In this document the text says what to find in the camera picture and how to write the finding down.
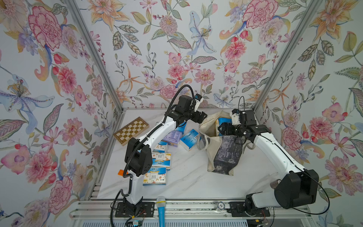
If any beige canvas tote bag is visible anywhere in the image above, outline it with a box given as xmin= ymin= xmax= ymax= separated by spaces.
xmin=197 ymin=111 xmax=247 ymax=176

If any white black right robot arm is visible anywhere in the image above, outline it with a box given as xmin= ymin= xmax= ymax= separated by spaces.
xmin=218 ymin=109 xmax=319 ymax=212

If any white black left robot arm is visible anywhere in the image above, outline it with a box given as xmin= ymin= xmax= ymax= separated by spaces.
xmin=121 ymin=94 xmax=207 ymax=205

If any purple tissue pack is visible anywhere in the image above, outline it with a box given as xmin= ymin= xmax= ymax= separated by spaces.
xmin=162 ymin=131 xmax=182 ymax=147

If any blue white tissue pack left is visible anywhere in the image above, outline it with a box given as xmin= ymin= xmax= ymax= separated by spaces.
xmin=153 ymin=141 xmax=168 ymax=153

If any wooden chessboard box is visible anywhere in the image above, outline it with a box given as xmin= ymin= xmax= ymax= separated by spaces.
xmin=113 ymin=117 xmax=149 ymax=146

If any orange white tissue pack middle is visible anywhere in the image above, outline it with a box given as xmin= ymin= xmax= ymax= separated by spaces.
xmin=152 ymin=152 xmax=172 ymax=170

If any brown cylinder roll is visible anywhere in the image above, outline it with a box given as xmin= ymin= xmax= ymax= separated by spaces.
xmin=270 ymin=179 xmax=281 ymax=189

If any silver round knob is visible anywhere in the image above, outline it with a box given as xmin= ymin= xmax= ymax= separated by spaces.
xmin=215 ymin=201 xmax=226 ymax=212

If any blue microphone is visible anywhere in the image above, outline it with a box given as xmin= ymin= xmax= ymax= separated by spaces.
xmin=156 ymin=196 xmax=166 ymax=227

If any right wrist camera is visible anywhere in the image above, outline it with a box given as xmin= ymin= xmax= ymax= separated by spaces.
xmin=230 ymin=109 xmax=241 ymax=125

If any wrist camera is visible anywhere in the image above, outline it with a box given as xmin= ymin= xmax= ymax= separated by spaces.
xmin=230 ymin=109 xmax=241 ymax=125
xmin=194 ymin=94 xmax=204 ymax=112

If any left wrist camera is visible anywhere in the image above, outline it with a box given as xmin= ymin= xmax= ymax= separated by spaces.
xmin=194 ymin=94 xmax=204 ymax=112

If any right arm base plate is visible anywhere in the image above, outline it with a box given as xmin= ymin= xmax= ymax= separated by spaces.
xmin=227 ymin=201 xmax=271 ymax=218

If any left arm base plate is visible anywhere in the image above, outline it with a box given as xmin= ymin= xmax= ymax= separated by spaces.
xmin=114 ymin=201 xmax=155 ymax=218

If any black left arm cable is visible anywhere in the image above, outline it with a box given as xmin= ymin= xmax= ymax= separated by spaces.
xmin=110 ymin=84 xmax=197 ymax=227

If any aluminium front rail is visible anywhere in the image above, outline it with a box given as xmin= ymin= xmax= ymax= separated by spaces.
xmin=70 ymin=200 xmax=312 ymax=220

